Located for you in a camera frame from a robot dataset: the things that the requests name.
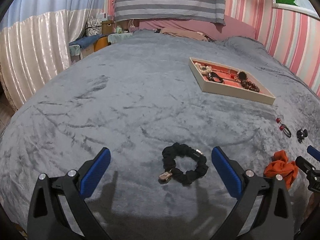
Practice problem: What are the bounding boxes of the orange fabric scrunchie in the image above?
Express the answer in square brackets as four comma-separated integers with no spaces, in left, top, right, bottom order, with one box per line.
[264,150,298,189]

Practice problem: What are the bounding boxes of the black hair claw clip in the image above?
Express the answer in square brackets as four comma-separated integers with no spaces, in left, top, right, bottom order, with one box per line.
[296,129,308,143]

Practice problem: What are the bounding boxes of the black hair tie red beads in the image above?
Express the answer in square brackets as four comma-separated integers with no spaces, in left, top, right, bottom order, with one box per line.
[276,118,292,138]

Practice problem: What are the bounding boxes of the brown wooden bead bracelet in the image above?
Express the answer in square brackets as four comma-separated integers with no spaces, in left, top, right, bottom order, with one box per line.
[240,79,261,93]

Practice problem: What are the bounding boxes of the black scrunchie with charm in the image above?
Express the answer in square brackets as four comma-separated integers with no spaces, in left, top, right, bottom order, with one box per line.
[158,142,209,186]

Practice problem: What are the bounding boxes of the black braided leather bracelet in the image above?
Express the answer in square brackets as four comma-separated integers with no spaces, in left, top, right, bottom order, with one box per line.
[206,71,225,84]

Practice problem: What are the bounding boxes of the cream fabric scrunchie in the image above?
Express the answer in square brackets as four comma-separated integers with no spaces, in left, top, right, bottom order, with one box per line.
[195,62,212,76]

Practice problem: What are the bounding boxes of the grey plush bed blanket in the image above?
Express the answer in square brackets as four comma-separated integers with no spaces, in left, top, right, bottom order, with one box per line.
[1,31,319,239]

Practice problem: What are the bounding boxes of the beige tray with brick lining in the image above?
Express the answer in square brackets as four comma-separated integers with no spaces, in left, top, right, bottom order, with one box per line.
[189,57,276,105]

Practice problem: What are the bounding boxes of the white satin curtain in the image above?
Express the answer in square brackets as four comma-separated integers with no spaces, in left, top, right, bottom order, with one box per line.
[1,9,101,111]

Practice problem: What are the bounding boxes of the blue cloth on side table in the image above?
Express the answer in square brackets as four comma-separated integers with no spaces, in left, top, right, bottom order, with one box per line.
[69,35,102,49]

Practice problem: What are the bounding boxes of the patterned fabric bag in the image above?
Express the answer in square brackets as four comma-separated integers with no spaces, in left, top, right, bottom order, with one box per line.
[85,17,102,36]

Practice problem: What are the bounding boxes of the brown storage box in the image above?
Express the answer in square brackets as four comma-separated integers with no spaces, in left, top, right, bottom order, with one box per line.
[101,20,114,35]

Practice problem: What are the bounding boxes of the tan pillow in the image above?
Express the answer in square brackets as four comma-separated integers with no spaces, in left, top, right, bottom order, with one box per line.
[160,27,208,42]

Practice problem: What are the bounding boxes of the grey striped hanging sheet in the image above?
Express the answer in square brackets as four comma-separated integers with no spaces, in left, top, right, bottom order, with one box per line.
[114,0,226,25]

